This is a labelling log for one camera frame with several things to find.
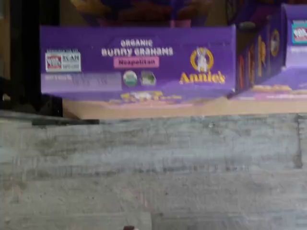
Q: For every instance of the brown wooden shelf board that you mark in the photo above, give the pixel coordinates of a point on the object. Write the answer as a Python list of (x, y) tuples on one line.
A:
[(168, 110)]

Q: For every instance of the purple Annie's box pink patch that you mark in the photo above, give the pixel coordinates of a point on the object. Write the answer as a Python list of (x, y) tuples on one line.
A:
[(144, 12)]

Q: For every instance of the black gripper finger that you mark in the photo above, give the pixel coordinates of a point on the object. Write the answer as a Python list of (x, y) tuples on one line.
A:
[(128, 227)]

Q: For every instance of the black metal shelf frame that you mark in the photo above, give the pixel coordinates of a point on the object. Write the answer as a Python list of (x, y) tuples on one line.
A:
[(28, 60)]

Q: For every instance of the purple Annie's bunny grahams box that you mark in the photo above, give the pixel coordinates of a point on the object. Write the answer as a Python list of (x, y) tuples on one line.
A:
[(136, 62)]

